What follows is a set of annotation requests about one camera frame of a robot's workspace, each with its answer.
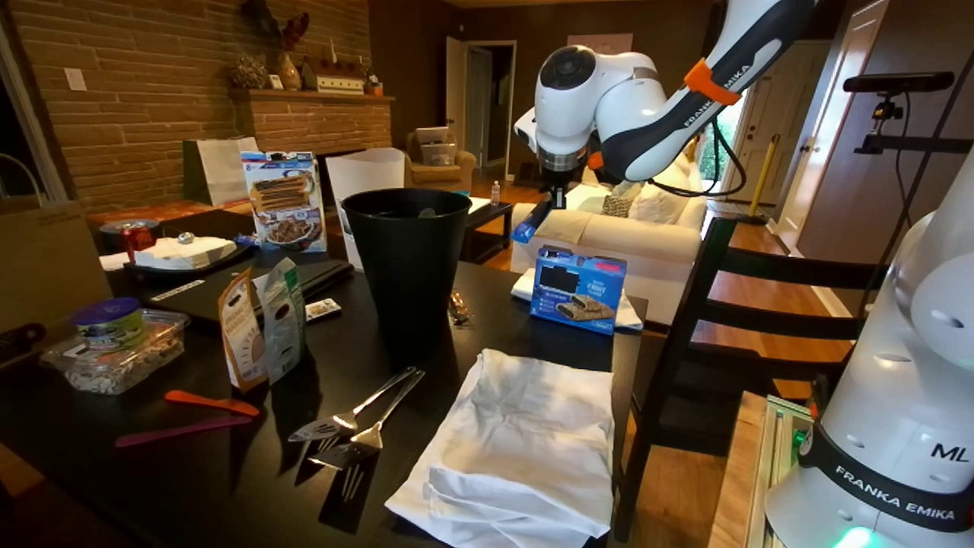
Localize dark coffee table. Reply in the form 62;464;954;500
459;196;516;267

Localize yellow stick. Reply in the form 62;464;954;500
746;132;786;218

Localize mantle ornaments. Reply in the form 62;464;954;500
303;41;389;101

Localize black wooden chair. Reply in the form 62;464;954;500
611;212;886;542

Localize white brown snack bag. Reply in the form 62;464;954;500
212;267;274;397

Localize white sofa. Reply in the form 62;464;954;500
510;164;710;329

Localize clear plastic food container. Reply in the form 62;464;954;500
40;307;191;398

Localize wooden crate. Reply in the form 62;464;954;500
710;390;819;548

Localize blue fruit bar box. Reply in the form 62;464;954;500
527;243;631;338

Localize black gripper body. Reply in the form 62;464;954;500
511;148;578;251

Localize white sofa pillow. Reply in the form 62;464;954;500
628;180;708;227

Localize green sofa pillow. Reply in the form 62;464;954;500
602;180;645;218

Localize vase with dried flowers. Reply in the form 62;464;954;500
237;0;315;94

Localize orange stick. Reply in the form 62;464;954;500
161;387;264;421

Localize black trash bin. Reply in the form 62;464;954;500
342;185;475;359

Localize grey snack bag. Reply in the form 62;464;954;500
253;257;310;387

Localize tan armchair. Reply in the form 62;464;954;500
406;123;482;196

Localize small white packet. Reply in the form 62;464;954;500
303;295;343;325

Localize white plastic bag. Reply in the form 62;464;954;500
385;346;617;548

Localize black camera on stand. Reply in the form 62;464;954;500
839;70;974;162

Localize upright cereal box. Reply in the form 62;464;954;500
240;148;328;254

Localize dark red stick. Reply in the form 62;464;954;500
113;411;255;452

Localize framed wall picture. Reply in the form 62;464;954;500
562;30;637;56

